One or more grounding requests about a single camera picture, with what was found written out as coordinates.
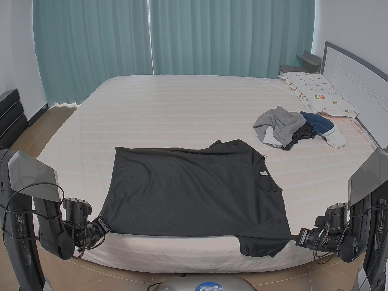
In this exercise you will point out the black crinkled garment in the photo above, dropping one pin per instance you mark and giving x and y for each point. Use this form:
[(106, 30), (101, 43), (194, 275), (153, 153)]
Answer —
[(301, 135)]

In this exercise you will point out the grey garment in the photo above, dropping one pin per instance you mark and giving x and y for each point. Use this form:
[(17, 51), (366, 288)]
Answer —
[(282, 121)]

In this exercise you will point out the white fleecy garment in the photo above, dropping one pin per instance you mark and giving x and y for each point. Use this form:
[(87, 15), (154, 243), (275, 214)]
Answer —
[(335, 138)]

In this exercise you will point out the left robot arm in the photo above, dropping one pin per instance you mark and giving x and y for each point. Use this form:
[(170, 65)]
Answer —
[(18, 238)]

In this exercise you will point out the black T-shirt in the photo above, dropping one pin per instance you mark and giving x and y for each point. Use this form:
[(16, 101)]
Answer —
[(188, 189)]

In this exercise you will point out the bed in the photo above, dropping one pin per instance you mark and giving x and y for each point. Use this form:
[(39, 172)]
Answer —
[(182, 114)]

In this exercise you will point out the white printed pillow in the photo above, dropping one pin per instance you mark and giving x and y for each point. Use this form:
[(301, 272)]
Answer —
[(318, 92)]

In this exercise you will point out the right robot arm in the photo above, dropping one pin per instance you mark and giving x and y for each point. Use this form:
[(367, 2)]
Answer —
[(372, 223)]

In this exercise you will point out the dark blue garment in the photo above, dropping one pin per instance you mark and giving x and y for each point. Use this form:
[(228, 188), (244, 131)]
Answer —
[(318, 123)]

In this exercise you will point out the black chest of drawers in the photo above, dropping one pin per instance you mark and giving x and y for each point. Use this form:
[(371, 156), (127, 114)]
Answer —
[(12, 117)]

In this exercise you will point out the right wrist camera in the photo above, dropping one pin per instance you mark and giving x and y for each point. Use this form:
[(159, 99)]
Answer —
[(320, 221)]

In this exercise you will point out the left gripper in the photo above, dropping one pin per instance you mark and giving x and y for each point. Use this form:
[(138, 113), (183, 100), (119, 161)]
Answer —
[(95, 233)]

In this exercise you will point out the grey bedside table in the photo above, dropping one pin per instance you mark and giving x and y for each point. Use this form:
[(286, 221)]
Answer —
[(303, 64)]

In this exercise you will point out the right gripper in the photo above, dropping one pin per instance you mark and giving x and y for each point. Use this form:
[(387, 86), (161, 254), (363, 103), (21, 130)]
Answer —
[(312, 238)]

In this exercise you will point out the blue-green curtain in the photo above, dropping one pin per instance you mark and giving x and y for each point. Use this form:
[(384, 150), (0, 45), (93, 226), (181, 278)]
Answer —
[(91, 41), (230, 26)]

